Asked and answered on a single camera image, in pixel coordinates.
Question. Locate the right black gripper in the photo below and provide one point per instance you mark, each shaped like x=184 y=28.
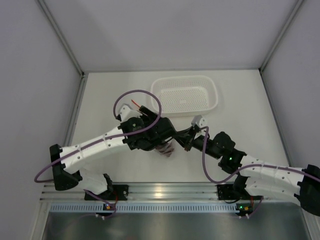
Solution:
x=185 y=138

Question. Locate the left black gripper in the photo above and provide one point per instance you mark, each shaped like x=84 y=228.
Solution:
x=152 y=115

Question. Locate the clear zip top bag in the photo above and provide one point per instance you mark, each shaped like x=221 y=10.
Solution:
x=159 y=137

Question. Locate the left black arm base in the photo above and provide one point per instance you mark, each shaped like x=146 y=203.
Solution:
x=110 y=193

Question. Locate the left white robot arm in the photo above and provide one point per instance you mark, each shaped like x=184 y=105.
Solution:
x=69 y=162

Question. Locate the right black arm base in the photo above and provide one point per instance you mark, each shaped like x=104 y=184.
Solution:
x=226 y=192

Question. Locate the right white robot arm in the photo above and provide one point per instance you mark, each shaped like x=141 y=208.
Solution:
x=255 y=177

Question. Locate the fake purple grapes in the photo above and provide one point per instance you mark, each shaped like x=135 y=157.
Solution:
x=165 y=149

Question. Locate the white perforated plastic basket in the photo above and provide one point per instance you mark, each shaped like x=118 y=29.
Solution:
x=182 y=96

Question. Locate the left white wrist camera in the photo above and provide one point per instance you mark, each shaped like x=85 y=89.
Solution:
x=124 y=112

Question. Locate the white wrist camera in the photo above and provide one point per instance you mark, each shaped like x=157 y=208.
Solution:
x=124 y=112
x=199 y=121

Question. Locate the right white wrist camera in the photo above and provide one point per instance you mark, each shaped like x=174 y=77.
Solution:
x=199 y=121

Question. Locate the aluminium mounting rail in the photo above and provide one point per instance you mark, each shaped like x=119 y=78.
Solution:
x=143 y=191

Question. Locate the grey slotted cable duct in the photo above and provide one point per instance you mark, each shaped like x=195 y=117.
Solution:
x=136 y=207

